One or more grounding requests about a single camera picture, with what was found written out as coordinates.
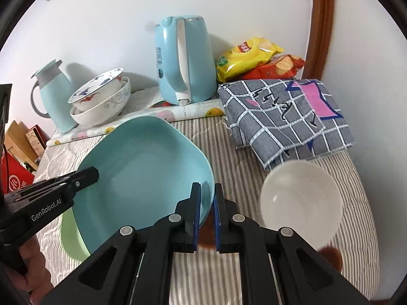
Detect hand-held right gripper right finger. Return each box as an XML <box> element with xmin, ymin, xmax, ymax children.
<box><xmin>214</xmin><ymin>182</ymin><xmax>372</xmax><ymax>305</ymax></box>

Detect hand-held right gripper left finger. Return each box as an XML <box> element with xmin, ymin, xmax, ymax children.
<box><xmin>38</xmin><ymin>182</ymin><xmax>202</xmax><ymax>305</ymax></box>

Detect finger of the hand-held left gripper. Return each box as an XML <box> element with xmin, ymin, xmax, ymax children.
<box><xmin>33</xmin><ymin>172</ymin><xmax>78</xmax><ymax>187</ymax></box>
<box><xmin>64</xmin><ymin>167</ymin><xmax>100</xmax><ymax>195</ymax></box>

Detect light blue plate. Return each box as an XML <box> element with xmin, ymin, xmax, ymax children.
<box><xmin>72</xmin><ymin>116</ymin><xmax>214</xmax><ymax>255</ymax></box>

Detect person's left hand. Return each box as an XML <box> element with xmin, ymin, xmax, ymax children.
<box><xmin>19</xmin><ymin>236</ymin><xmax>53</xmax><ymax>305</ymax></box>

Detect red box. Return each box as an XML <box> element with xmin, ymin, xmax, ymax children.
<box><xmin>2</xmin><ymin>156</ymin><xmax>36</xmax><ymax>195</ymax></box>

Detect brown booklet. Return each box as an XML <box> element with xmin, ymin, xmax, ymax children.
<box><xmin>25</xmin><ymin>126</ymin><xmax>49</xmax><ymax>159</ymax></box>

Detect striped quilt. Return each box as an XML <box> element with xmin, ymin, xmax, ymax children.
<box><xmin>32</xmin><ymin>86</ymin><xmax>380</xmax><ymax>305</ymax></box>

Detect brown cardboard box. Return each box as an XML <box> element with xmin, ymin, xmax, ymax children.
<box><xmin>5</xmin><ymin>120</ymin><xmax>41</xmax><ymax>170</ymax></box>

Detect white patterned bowl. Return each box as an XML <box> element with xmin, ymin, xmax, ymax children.
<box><xmin>70</xmin><ymin>77</ymin><xmax>132</xmax><ymax>127</ymax></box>

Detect light blue thermos jug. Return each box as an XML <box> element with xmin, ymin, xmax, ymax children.
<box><xmin>30</xmin><ymin>59</ymin><xmax>78</xmax><ymax>134</ymax></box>

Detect floral blue rimmed bowl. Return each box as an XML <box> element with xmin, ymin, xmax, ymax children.
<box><xmin>68</xmin><ymin>68</ymin><xmax>124</xmax><ymax>112</ymax></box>

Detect fruit print table mat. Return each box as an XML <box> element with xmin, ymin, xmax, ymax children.
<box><xmin>46</xmin><ymin>87</ymin><xmax>226</xmax><ymax>147</ymax></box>

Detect grey checked cloth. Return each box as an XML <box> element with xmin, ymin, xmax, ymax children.
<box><xmin>218</xmin><ymin>78</ymin><xmax>356</xmax><ymax>170</ymax></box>

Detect blue tissue pack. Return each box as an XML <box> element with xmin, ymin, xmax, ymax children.
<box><xmin>155</xmin><ymin>15</ymin><xmax>217</xmax><ymax>106</ymax></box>

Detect red chips bag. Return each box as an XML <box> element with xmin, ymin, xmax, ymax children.
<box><xmin>240</xmin><ymin>54</ymin><xmax>306</xmax><ymax>81</ymax></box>

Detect yellow chips bag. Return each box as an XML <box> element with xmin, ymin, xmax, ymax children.
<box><xmin>215</xmin><ymin>37</ymin><xmax>284</xmax><ymax>83</ymax></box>

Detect brown wooden door frame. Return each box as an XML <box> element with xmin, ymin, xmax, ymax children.
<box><xmin>305</xmin><ymin>0</ymin><xmax>334</xmax><ymax>81</ymax></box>

